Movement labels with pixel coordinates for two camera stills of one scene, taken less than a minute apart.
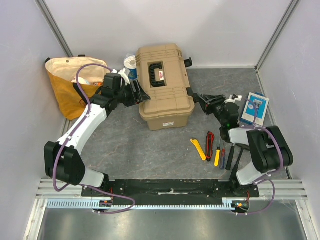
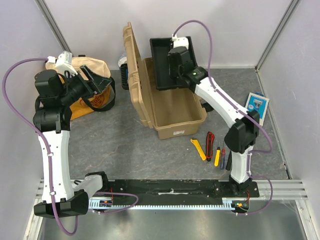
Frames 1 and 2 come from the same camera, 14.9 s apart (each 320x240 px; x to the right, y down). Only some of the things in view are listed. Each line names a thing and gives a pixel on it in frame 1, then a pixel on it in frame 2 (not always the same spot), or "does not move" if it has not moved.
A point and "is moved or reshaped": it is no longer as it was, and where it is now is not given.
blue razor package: [262, 104] does not move
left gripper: [141, 96] → [98, 84]
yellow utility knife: [197, 144] does not move
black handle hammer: [230, 158] does not move
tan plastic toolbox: [161, 70] is moved or reshaped
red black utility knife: [209, 143] does not move
